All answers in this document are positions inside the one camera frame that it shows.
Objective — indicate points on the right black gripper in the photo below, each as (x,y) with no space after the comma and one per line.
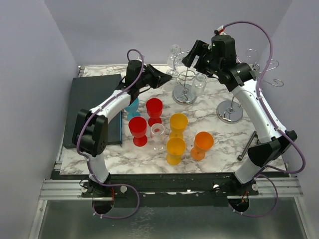
(200,47)

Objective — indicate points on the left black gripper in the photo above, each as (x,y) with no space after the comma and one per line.
(159,78)

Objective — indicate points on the clear glass bottle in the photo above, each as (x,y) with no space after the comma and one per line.
(174,51)
(198,85)
(172,73)

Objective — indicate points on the chrome bottle rack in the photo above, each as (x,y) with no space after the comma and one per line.
(184,77)

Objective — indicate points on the red plastic wine glass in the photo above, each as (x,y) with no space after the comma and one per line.
(154,109)
(138,129)

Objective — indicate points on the blue plastic wine glass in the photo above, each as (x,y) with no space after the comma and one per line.
(132,109)

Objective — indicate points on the clear wine glass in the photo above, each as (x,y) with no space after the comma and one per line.
(158,135)

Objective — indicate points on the yellow-orange wine glass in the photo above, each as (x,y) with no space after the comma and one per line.
(175,149)

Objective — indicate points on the dark orange wine glass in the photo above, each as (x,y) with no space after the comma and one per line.
(203,142)

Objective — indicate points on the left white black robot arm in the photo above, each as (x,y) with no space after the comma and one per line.
(91,127)

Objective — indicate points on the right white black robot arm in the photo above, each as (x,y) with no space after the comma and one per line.
(219,58)

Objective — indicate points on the orange standing plastic wine glass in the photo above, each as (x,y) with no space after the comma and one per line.
(178,123)

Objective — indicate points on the chrome wine glass rack right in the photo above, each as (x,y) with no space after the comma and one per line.
(230,111)

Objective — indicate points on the dark metal crank key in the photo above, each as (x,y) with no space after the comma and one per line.
(252,137)

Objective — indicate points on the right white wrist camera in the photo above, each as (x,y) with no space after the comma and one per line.
(220,31)

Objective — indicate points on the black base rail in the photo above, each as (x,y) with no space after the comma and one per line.
(151,190)

